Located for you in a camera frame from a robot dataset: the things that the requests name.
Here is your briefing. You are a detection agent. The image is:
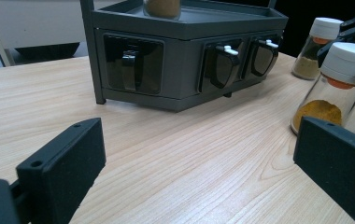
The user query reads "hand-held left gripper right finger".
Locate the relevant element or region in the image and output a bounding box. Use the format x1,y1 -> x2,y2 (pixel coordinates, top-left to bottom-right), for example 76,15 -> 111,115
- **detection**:
292,116 -> 355,224

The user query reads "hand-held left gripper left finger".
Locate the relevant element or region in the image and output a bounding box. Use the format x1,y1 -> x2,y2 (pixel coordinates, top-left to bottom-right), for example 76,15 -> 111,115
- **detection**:
16,117 -> 107,224

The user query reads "tan powder spice jar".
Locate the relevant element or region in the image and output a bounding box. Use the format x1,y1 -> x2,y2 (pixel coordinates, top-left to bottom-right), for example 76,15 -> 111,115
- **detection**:
291,17 -> 344,81

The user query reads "orange powder spice jar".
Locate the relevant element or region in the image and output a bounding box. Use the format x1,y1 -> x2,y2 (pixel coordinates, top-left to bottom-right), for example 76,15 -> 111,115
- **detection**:
291,41 -> 355,136

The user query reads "dark grey corner spice rack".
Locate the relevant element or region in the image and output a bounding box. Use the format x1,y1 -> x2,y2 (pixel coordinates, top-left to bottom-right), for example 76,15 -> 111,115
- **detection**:
79,0 -> 290,113

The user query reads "spice jar with spouted lid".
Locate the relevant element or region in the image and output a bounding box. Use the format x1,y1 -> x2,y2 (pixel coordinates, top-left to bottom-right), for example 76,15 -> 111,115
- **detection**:
142,0 -> 182,21

